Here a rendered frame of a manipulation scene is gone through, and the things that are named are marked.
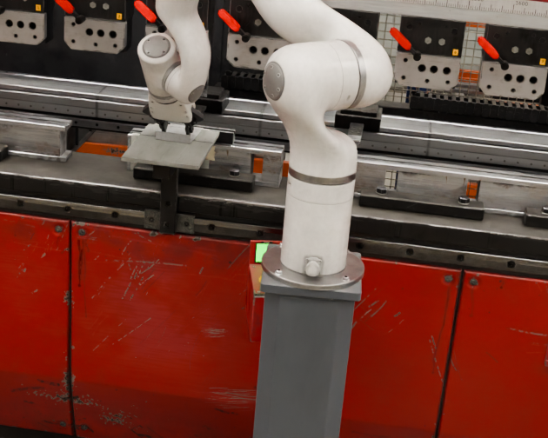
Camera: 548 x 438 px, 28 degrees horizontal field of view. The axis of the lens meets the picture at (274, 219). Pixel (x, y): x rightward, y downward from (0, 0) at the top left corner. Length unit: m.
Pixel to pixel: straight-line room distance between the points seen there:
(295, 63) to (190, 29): 0.57
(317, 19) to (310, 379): 0.65
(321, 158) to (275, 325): 0.32
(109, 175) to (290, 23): 0.95
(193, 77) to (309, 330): 0.66
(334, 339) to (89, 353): 1.06
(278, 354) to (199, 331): 0.81
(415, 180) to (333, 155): 0.85
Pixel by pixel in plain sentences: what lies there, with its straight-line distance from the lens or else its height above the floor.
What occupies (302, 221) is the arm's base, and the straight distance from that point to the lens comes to 1.92.
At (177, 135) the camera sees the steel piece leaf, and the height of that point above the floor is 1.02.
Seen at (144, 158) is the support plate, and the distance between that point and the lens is 2.50.
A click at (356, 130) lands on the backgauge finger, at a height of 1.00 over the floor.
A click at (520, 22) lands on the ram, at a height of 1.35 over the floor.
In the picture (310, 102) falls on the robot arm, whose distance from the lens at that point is 1.80.
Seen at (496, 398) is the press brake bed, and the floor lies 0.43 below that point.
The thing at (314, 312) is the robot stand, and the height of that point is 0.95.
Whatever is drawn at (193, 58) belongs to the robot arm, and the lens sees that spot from 2.33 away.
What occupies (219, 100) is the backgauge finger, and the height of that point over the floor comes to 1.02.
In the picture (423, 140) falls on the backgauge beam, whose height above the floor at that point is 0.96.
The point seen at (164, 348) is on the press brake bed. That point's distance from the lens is 2.84.
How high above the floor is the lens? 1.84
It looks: 22 degrees down
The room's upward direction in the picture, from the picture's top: 5 degrees clockwise
